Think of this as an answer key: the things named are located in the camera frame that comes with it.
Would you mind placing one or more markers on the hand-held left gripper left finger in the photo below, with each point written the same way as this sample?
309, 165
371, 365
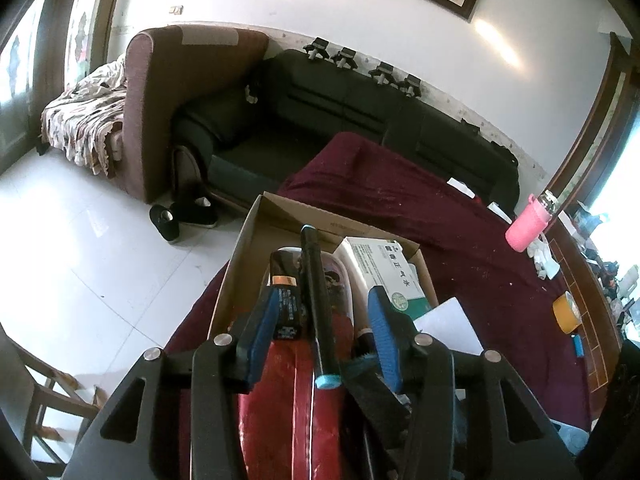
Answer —
262, 337

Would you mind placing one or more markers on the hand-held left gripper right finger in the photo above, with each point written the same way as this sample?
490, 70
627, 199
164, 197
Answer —
386, 337

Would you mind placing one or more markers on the black copper battery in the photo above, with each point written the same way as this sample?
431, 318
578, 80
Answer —
286, 295

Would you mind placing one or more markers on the black marker light blue end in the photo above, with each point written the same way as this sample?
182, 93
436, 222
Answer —
320, 310

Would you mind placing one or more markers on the white green medicine box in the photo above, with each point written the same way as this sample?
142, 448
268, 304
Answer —
385, 265

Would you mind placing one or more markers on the clear plastic container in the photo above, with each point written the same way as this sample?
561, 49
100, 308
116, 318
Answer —
337, 280

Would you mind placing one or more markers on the cardboard box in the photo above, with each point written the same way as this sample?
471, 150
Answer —
280, 215

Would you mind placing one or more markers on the blue lighter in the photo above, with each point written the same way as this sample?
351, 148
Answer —
579, 346

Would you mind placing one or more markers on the red snack bag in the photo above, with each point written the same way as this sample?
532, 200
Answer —
280, 420

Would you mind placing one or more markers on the wooden side table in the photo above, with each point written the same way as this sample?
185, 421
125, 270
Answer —
595, 320

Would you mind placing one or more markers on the yellow tape roll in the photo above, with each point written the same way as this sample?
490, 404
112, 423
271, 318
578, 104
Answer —
567, 312

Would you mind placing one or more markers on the maroon tablecloth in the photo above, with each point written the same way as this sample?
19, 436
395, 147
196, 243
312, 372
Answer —
450, 240

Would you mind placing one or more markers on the cluttered small items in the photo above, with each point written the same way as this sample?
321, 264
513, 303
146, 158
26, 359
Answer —
607, 270

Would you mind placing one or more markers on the black shoe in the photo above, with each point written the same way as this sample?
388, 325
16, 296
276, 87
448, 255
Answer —
165, 225
197, 212

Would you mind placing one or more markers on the white paper sheet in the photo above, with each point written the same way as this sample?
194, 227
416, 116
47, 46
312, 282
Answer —
461, 188
500, 211

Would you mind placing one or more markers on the white crumpled tissue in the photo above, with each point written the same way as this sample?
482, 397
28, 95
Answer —
545, 257

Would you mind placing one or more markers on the brown bag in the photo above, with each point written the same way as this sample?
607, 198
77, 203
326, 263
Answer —
189, 170

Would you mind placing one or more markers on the pink bottle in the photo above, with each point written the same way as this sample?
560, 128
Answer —
530, 222

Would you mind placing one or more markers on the wooden chair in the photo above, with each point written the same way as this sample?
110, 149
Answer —
50, 400

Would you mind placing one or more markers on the black sofa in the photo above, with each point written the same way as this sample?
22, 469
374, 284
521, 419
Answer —
325, 105

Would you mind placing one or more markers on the black clip device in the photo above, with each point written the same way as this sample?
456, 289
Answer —
345, 57
316, 50
410, 86
382, 72

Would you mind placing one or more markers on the brown armchair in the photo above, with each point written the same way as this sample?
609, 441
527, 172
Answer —
170, 90

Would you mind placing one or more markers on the patterned blanket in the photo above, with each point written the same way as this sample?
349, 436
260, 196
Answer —
82, 125

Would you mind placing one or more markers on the patterned glass door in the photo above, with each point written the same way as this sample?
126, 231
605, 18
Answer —
85, 25

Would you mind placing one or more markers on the wooden door frame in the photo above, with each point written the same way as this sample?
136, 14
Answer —
595, 120

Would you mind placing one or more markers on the wall light switch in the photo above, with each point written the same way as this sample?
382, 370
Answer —
176, 9

